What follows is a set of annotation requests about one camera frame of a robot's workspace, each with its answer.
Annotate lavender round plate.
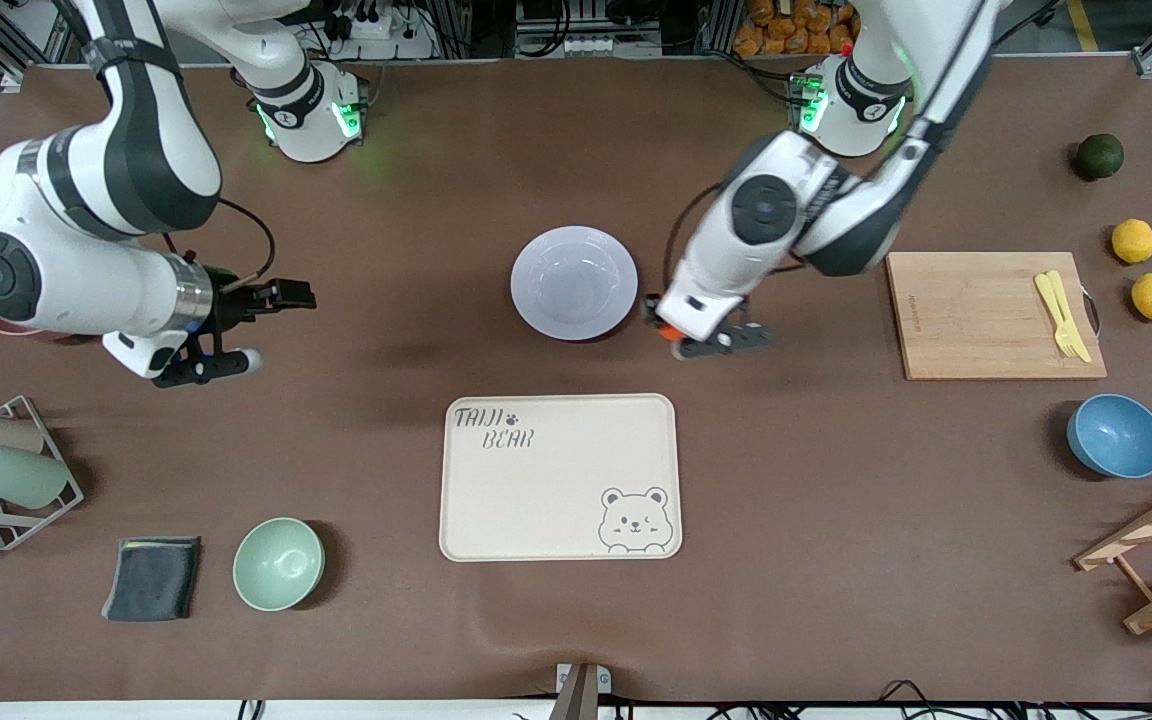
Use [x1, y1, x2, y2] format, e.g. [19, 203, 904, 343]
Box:
[510, 226, 639, 342]

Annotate brown table mat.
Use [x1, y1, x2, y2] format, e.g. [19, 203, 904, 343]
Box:
[0, 55, 1152, 703]

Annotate cream bear print tray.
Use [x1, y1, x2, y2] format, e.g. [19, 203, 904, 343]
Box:
[439, 393, 683, 562]

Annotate light green bowl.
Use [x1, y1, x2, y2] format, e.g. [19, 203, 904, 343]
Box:
[232, 517, 326, 612]

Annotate light green cup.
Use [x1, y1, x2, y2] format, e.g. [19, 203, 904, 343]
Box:
[0, 443, 71, 510]

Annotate white power strip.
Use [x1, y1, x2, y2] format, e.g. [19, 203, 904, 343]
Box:
[558, 35, 663, 58]
[331, 8, 437, 61]

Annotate dark grey folded cloth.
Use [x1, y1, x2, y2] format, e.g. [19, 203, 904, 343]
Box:
[101, 536, 203, 623]

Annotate wooden cutting board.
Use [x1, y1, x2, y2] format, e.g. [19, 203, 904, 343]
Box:
[885, 251, 1108, 382]

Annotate bag of orange fruits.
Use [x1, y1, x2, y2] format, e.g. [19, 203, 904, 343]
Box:
[733, 0, 862, 57]

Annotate yellow plastic fork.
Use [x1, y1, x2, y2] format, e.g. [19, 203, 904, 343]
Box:
[1034, 272, 1080, 359]

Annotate yellow plastic knife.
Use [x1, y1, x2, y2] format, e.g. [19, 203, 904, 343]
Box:
[1046, 270, 1093, 364]

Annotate blue bowl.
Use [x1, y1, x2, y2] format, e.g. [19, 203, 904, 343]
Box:
[1067, 393, 1152, 480]

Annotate dark green avocado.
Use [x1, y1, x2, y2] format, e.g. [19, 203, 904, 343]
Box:
[1075, 133, 1126, 182]

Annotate wooden dish rack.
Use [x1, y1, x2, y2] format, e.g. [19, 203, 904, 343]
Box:
[1073, 470, 1152, 637]

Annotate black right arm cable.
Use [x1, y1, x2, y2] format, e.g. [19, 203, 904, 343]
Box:
[161, 197, 277, 291]

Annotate grey wire cup rack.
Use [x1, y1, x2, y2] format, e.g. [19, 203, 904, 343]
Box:
[0, 395, 86, 552]

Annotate grey metal camera mount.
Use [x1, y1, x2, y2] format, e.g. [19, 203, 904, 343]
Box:
[548, 662, 613, 720]

